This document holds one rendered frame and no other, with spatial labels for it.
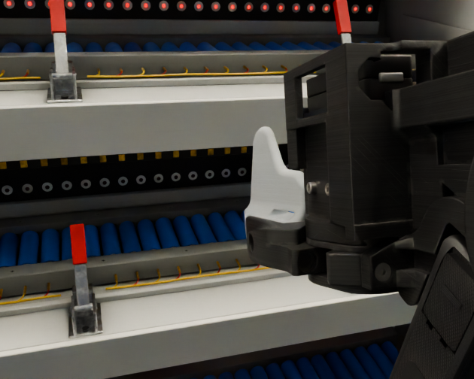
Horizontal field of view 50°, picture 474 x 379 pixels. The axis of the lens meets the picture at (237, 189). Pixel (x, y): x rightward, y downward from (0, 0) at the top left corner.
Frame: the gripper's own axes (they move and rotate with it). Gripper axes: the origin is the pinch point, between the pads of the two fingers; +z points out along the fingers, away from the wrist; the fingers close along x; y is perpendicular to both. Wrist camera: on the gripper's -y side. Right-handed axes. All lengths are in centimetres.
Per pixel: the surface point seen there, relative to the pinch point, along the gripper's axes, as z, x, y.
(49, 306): 20.7, 15.5, -8.3
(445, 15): 22.8, -29.7, 19.4
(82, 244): 18.5, 12.2, -2.6
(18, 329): 19.0, 18.0, -9.5
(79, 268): 18.3, 12.6, -4.7
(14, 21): 31.5, 17.7, 20.1
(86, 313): 19.4, 12.3, -9.0
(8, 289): 22.8, 19.1, -6.8
